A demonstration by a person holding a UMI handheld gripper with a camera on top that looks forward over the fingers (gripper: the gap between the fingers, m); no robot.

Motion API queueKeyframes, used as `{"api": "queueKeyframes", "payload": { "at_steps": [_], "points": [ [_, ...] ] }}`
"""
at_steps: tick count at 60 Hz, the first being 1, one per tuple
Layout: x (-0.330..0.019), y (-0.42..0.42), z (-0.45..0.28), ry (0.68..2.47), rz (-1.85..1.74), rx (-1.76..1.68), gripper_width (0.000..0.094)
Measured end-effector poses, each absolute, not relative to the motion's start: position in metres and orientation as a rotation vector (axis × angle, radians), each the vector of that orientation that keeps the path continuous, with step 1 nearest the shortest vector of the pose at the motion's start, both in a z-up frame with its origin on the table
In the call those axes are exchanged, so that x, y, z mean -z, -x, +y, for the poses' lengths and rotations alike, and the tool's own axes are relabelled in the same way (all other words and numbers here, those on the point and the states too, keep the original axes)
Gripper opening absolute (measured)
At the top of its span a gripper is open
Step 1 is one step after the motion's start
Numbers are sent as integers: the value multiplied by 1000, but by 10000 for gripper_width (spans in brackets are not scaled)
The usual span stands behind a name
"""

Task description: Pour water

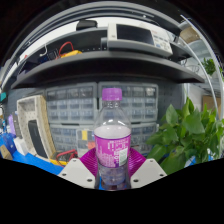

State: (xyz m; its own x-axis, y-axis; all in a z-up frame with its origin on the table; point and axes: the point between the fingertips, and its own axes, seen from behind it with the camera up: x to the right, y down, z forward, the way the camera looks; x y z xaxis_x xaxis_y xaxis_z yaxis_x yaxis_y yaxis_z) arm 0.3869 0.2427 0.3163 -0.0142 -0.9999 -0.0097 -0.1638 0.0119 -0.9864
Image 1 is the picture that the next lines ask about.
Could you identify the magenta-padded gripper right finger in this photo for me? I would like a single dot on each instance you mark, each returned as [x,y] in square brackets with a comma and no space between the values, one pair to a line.
[148,171]

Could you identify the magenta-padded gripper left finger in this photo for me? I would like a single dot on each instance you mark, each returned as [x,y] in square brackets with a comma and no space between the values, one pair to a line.
[75,171]

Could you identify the clear bottle purple cap label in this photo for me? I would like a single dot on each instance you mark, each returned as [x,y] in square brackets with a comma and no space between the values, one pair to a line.
[112,146]

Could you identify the yellow multimeter with red leads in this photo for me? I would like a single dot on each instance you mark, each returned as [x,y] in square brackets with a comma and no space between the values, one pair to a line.
[65,157]

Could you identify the black power bank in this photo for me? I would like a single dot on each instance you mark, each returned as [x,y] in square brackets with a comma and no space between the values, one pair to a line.
[36,138]

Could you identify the green potted plant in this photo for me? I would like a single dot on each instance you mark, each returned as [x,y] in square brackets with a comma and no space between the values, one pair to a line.
[186,133]

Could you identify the white perforated tray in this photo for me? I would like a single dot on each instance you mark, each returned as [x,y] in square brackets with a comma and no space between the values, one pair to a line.
[41,113]

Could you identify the teal tool holder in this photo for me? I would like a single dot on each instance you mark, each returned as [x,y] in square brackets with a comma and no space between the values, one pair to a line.
[2,96]

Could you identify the dark grey workbench shelf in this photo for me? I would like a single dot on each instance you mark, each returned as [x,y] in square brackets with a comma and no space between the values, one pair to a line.
[100,66]

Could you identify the white oscilloscope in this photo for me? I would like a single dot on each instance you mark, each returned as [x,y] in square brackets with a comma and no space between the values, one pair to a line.
[140,38]

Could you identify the black case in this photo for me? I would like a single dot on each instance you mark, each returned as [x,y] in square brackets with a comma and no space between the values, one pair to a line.
[86,25]

